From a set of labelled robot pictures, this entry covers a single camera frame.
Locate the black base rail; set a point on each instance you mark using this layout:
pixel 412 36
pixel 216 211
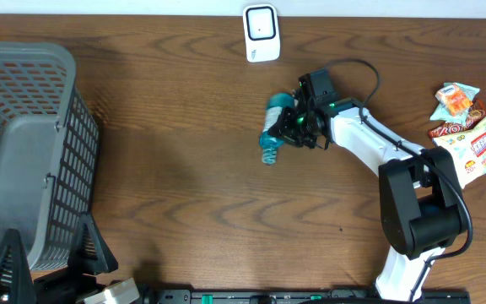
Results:
pixel 149 296

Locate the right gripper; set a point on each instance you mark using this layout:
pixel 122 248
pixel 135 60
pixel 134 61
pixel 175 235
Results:
pixel 282 128

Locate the blue mouthwash bottle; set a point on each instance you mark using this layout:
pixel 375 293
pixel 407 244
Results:
pixel 268 143

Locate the grey plastic basket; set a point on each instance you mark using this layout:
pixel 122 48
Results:
pixel 48 150

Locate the white barcode scanner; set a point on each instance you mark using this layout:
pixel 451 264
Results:
pixel 262 35

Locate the teal wet wipes pack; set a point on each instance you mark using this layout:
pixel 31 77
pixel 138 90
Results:
pixel 441 114

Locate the yellow snack bag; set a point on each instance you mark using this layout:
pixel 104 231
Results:
pixel 468 150

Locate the red Top chocolate bar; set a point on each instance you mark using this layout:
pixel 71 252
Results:
pixel 474 115

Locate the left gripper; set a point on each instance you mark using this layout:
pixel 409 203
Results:
pixel 56 289

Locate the small orange snack packet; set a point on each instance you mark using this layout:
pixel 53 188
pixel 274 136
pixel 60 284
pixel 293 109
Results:
pixel 453 99

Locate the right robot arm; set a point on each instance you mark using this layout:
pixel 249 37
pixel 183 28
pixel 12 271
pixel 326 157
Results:
pixel 423 214

